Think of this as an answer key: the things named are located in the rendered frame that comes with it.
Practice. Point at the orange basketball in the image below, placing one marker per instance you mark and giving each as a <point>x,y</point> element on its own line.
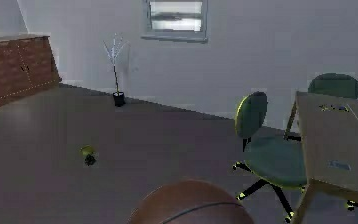
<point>187,205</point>

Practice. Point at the green swivel office chair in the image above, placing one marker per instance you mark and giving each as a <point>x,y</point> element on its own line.
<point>273,160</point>
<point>333,85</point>

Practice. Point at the bare twig plant black pot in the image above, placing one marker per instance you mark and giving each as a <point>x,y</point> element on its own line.
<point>117,86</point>

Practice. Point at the grey framed window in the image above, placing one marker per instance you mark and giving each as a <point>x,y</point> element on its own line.
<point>175,20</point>

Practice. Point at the small yellow-green black object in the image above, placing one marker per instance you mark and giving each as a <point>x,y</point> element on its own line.
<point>88,155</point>

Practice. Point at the dark pen on desk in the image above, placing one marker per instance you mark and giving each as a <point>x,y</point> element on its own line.
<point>333,107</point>

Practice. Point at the brown wooden desk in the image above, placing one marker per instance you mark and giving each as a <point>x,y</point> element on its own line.
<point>333,140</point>

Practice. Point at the red-brown wooden cupboard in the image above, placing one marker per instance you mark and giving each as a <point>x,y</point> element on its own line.
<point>17,68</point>

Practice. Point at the blue flat card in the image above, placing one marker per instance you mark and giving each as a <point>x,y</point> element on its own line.
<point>339,165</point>

